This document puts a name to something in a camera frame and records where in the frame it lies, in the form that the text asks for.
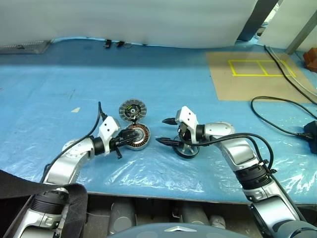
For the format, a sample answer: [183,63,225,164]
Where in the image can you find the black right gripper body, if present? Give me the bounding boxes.
[176,122,193,147]

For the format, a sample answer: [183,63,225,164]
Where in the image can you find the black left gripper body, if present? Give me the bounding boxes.
[110,129,130,150]

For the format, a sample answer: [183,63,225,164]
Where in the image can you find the silver motor housing copper windings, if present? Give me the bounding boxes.
[125,123,151,152]

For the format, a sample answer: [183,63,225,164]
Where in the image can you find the round finned motor lid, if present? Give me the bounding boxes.
[118,98,148,122]

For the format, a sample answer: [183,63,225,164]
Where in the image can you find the large grey cylinder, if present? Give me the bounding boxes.
[108,199,137,235]
[182,202,211,225]

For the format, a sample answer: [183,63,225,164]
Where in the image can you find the brown cardboard sheet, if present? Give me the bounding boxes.
[205,51,314,102]

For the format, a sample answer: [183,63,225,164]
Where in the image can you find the blue plastic table sheet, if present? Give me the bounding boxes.
[0,36,317,205]

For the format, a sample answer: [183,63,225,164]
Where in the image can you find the grey-blue robot torso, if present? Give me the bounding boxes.
[106,222,248,238]

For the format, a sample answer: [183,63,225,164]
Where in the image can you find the small grey cylinder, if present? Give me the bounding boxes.
[209,215,227,229]

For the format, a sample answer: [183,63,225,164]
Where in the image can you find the white foam board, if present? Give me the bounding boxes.
[0,0,273,48]

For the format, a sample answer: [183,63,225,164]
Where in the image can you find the clear plastic tube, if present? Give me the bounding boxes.
[269,48,317,97]

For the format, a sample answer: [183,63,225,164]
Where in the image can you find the black power adapter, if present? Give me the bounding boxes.
[303,120,317,154]

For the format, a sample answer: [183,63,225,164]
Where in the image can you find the grey metal grating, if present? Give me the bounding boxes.
[0,39,53,55]

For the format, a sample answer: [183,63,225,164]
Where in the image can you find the reddish brown block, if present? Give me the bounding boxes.
[303,47,317,72]

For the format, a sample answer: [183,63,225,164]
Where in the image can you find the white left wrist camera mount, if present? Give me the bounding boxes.
[98,116,121,156]

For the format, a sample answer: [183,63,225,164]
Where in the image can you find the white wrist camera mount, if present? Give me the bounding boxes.
[174,106,199,145]
[98,116,121,156]

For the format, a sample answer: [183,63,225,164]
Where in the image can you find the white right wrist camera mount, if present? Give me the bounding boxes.
[174,106,199,145]

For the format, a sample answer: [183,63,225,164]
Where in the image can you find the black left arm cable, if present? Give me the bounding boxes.
[39,101,107,184]

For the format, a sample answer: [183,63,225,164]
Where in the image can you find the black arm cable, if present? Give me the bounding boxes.
[178,132,277,174]
[39,101,107,184]

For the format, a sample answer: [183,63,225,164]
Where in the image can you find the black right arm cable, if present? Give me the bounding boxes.
[178,132,277,174]

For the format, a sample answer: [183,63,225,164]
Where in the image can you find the looped black power cable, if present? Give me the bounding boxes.
[251,96,317,137]

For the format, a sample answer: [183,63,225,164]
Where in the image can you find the black fabric strap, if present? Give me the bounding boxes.
[0,169,89,238]

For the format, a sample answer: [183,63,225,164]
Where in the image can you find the long black cable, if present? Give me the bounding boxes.
[264,45,317,103]

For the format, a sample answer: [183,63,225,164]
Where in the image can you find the grey metal post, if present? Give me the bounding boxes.
[287,4,317,55]

